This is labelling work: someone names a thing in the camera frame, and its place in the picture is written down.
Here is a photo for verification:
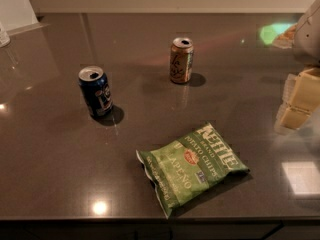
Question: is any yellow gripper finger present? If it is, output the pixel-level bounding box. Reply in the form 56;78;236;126
274;67;320;133

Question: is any blue pepsi can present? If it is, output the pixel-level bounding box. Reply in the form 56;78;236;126
78;66;113;117

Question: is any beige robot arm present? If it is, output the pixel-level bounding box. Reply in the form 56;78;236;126
272;0;320;135

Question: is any orange soda can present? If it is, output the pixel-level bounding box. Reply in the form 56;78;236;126
170;37;194;84

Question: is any green kettle chips bag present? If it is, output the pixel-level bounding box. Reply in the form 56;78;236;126
136;123;249;218

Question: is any white board panel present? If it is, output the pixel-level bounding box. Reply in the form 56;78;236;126
0;0;48;36

